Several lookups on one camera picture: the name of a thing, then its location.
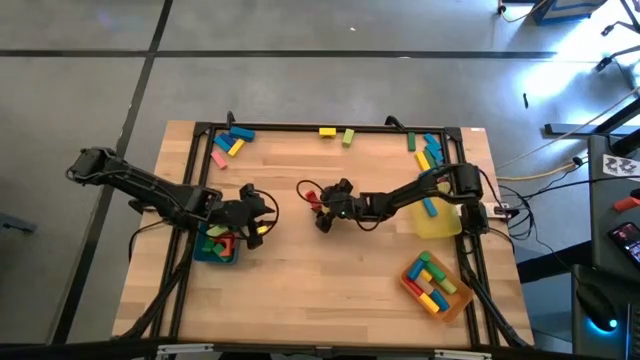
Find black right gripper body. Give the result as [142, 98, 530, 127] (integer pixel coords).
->
[328, 191, 363, 222]

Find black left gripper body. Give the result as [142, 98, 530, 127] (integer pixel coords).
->
[218, 198, 265, 233]

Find orange arch block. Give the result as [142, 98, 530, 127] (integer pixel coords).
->
[219, 233, 237, 259]

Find yellow bin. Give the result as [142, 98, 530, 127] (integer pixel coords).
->
[410, 182, 464, 240]

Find blue bin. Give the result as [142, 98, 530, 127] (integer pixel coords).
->
[193, 223, 240, 265]

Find orange tray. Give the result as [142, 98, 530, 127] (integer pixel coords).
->
[399, 249, 474, 324]

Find white power strip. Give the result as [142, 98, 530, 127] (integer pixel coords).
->
[480, 201, 512, 219]

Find grey floor object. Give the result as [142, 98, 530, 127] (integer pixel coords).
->
[0, 212, 37, 236]

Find dark desk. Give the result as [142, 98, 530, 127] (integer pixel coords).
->
[587, 133, 640, 281]

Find white sticker sheet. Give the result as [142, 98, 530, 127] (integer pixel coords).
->
[602, 153, 640, 177]

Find red tool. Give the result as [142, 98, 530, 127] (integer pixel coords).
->
[613, 194, 640, 212]

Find smartphone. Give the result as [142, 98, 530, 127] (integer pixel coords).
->
[607, 222, 640, 271]

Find black chair base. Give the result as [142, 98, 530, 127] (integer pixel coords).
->
[594, 0, 640, 72]

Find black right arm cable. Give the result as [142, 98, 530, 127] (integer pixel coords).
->
[295, 178, 327, 207]

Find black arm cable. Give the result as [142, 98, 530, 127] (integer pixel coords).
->
[295, 178, 327, 207]
[127, 217, 176, 264]

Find black frame strut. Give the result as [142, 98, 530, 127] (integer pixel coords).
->
[457, 234, 532, 349]
[119, 232, 201, 341]

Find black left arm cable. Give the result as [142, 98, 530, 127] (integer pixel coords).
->
[127, 217, 176, 264]

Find silver bracket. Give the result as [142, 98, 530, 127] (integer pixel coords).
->
[433, 348, 494, 360]
[155, 342, 215, 357]

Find beige floor cable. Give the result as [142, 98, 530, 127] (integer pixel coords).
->
[495, 158, 587, 182]

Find black frame beam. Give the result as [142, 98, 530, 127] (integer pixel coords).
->
[0, 338, 640, 360]

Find black floor cable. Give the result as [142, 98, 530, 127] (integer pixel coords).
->
[499, 174, 640, 201]

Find white floor cable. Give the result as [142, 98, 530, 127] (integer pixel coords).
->
[494, 87, 640, 171]

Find black desk frame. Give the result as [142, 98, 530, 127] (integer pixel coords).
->
[543, 97, 640, 137]

